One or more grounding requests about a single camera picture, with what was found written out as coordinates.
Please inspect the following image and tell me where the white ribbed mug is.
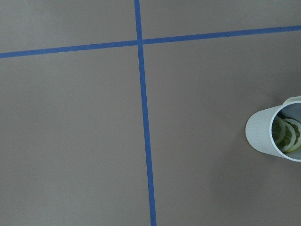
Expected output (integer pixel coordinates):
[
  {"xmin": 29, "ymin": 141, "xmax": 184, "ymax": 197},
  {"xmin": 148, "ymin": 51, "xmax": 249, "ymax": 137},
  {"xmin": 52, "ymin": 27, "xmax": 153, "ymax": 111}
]
[{"xmin": 246, "ymin": 96, "xmax": 301, "ymax": 162}]

